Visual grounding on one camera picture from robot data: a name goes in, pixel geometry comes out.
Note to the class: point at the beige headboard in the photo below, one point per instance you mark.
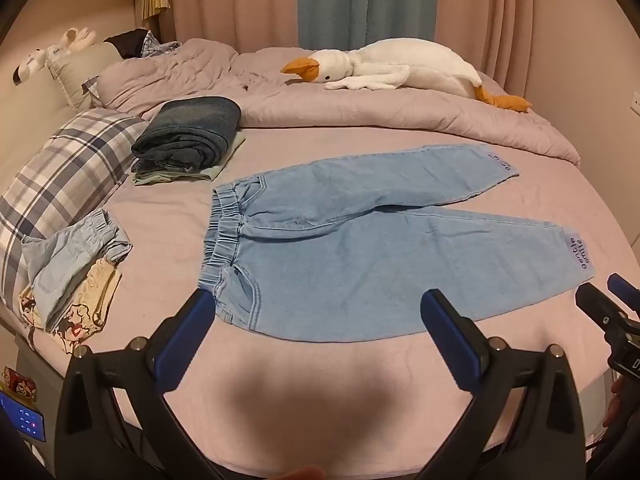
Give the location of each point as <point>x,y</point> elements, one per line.
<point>27,125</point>

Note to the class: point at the plaid pillow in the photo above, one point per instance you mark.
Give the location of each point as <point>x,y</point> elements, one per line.
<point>65,180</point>

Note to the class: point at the black and white plush toy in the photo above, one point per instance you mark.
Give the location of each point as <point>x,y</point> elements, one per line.
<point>31,62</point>

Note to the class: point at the white goose plush toy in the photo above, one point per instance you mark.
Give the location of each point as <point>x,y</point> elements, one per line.
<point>400,67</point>

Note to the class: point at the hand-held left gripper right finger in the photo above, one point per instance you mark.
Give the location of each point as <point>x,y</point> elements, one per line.
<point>449,336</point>

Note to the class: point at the folded light green garment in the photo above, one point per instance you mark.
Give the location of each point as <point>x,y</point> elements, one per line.
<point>200,174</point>

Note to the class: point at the dark cloth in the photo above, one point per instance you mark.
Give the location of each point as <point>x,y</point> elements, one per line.
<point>127,42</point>

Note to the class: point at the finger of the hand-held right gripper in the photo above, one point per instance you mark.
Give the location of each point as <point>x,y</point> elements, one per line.
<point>622,287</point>
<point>597,305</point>

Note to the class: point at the blue plaid shirt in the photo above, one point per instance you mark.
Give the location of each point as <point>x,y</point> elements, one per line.
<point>157,46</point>

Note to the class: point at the light blue denim pants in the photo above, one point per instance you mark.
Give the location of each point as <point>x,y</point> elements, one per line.
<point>350,250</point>

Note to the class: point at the pink duvet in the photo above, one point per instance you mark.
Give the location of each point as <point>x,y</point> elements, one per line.
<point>310,95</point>

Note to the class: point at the small folded light blue jeans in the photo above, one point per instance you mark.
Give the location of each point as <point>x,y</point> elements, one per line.
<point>70,260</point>

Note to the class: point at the person's right hand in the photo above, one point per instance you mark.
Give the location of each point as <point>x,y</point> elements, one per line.
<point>616,405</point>

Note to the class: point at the cream cartoon print garment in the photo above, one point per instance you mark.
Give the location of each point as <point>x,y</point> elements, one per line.
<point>82,310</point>

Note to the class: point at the blue panel device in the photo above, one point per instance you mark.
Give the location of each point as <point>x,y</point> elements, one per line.
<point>22,417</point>

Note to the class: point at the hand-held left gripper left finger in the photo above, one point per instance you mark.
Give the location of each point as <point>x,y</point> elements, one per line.
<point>186,336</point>

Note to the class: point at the pink curtain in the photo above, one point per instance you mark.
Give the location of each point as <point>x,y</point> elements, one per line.
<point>500,10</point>

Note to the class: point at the blue curtain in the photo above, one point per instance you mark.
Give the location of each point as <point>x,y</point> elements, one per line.
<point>367,5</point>

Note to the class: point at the beige pillow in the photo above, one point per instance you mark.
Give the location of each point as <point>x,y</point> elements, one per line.
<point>80,72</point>

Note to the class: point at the white wall outlet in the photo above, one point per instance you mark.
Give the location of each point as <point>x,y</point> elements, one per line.
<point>635,105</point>

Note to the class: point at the folded dark denim jeans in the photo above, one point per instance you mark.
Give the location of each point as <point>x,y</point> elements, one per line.
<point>190,132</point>

